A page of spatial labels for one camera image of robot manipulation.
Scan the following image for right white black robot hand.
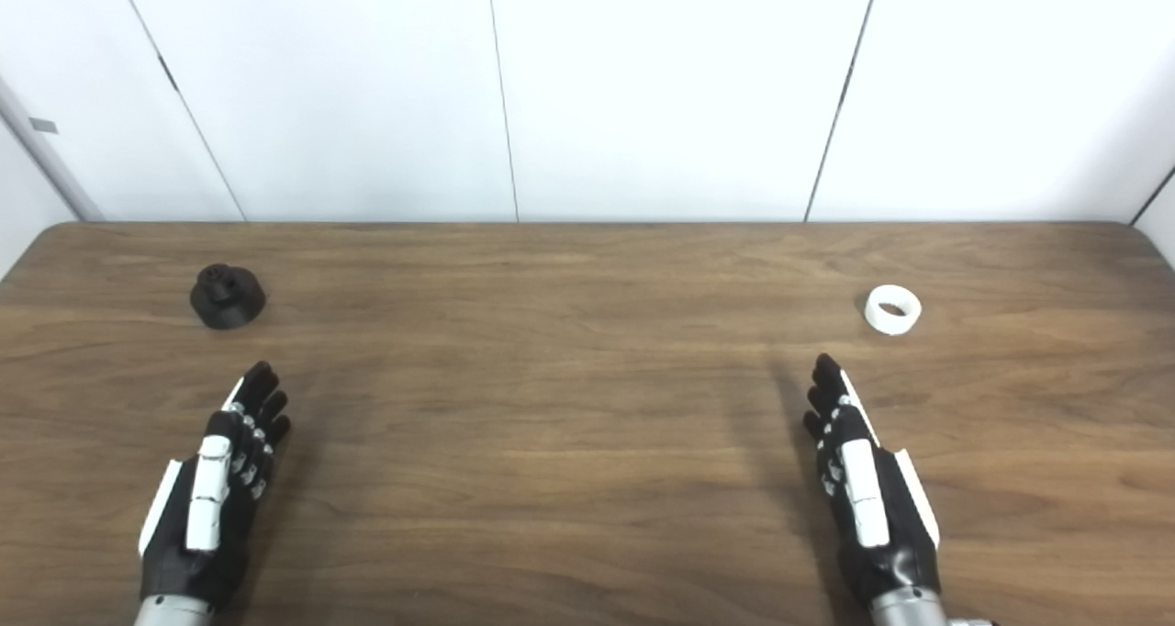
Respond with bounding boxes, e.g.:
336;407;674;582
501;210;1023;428
803;352;942;609

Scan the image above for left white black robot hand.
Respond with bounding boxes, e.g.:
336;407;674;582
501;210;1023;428
138;361;292;609

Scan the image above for white plastic ring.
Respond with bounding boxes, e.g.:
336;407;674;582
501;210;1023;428
865;285;923;336

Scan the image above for round black plastic part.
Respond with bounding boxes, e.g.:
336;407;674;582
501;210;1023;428
190;264;267;330

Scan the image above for grey wall corner trim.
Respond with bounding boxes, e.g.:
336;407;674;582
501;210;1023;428
0;75;104;222

